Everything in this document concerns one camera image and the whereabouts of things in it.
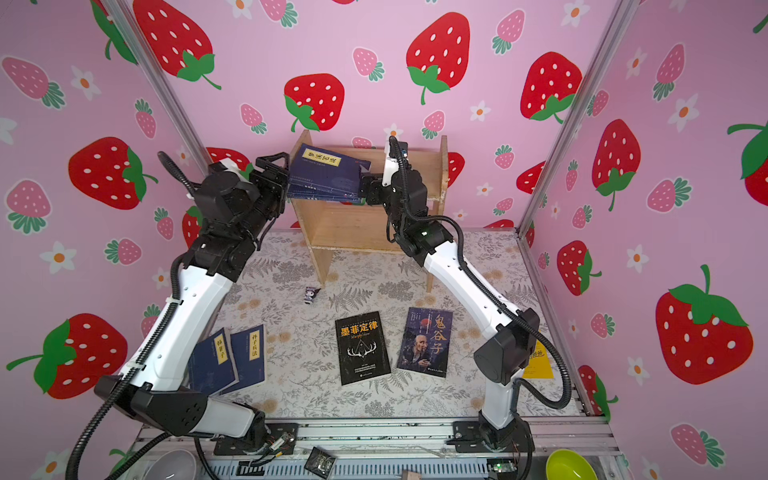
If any wooden two-tier shelf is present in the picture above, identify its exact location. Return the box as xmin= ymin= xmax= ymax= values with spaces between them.
xmin=291 ymin=135 xmax=449 ymax=287

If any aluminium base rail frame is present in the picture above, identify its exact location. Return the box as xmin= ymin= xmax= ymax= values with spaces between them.
xmin=125 ymin=417 xmax=632 ymax=479

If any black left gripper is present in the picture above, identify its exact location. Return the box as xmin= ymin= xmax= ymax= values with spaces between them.
xmin=235 ymin=155 xmax=284 ymax=253

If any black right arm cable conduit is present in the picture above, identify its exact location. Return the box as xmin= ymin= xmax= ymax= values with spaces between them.
xmin=387 ymin=135 xmax=574 ymax=412

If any lime green bowl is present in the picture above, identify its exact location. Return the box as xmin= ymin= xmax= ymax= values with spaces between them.
xmin=545 ymin=449 xmax=598 ymax=480

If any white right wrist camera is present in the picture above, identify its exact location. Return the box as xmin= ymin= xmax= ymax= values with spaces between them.
xmin=382 ymin=141 xmax=408 ymax=186

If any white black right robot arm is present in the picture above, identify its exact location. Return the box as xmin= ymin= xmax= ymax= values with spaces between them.
xmin=359 ymin=170 xmax=539 ymax=451

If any navy book behind left arm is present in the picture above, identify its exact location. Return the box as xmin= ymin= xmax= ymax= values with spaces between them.
xmin=222 ymin=325 xmax=266 ymax=394

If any navy book yellow label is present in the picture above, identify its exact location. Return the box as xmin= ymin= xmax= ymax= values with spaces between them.
xmin=288 ymin=183 xmax=365 ymax=205

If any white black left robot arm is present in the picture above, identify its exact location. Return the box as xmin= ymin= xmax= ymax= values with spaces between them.
xmin=95 ymin=152 xmax=290 ymax=443

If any aluminium corner post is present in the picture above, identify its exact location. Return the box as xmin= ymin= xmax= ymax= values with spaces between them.
xmin=516 ymin=0 xmax=640 ymax=239
xmin=103 ymin=0 xmax=210 ymax=175

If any dark old man book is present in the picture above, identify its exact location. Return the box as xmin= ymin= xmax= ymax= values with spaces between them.
xmin=396 ymin=307 xmax=453 ymax=378

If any left aluminium corner post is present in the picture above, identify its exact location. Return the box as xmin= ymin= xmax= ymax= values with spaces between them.
xmin=103 ymin=0 xmax=210 ymax=175

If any black antler cover book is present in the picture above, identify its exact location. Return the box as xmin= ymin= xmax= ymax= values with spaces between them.
xmin=334 ymin=312 xmax=391 ymax=385

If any right aluminium corner post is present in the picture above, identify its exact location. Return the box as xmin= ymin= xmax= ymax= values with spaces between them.
xmin=516 ymin=0 xmax=640 ymax=239

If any grey bowl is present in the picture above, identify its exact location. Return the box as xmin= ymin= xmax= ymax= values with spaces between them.
xmin=143 ymin=450 xmax=198 ymax=480

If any small black electronic module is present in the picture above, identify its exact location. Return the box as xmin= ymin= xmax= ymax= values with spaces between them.
xmin=304 ymin=447 xmax=337 ymax=480

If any Kuromi toy figurine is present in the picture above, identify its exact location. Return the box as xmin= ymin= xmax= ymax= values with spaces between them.
xmin=304 ymin=287 xmax=321 ymax=305

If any yellow cartoon cover book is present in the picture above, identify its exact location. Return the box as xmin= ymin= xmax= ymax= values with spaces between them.
xmin=523 ymin=342 xmax=554 ymax=380

